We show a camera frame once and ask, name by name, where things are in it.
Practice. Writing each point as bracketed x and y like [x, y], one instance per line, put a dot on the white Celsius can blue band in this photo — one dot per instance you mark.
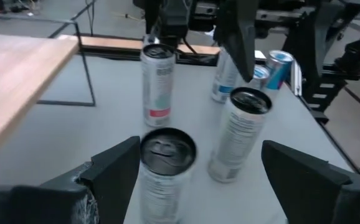
[167, 193]

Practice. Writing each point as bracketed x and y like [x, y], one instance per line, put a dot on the silver can with blue print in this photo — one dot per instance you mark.
[223, 84]

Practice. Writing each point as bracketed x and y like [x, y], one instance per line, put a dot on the wooden shelf black frame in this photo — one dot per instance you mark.
[87, 77]

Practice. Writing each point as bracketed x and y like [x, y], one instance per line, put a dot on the black stepped bracket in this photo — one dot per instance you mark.
[323, 93]

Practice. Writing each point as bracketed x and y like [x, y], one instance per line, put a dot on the light wooden board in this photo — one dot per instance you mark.
[111, 43]

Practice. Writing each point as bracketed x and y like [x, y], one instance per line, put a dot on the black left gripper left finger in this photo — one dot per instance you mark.
[114, 174]

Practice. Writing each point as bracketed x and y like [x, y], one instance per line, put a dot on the aluminium table frame rail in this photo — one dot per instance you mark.
[295, 77]

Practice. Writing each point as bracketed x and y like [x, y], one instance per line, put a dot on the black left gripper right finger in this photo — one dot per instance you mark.
[307, 186]

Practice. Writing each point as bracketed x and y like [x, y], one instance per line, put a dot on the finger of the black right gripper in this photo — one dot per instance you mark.
[152, 15]
[239, 40]

